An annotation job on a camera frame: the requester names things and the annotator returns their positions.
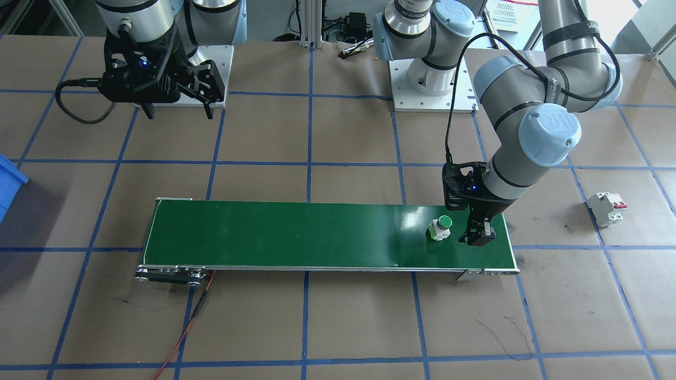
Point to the green push button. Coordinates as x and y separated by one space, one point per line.
442 221

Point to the white perforated box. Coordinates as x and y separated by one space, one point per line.
509 13

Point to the green conveyor belt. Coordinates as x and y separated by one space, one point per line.
317 237

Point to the white circuit breaker red switch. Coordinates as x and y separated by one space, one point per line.
604 208

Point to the upright aluminium profile post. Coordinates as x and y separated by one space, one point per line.
311 24

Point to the silver metal tool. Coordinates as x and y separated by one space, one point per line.
356 49

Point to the blue open-front storage bin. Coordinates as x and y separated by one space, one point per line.
8 184

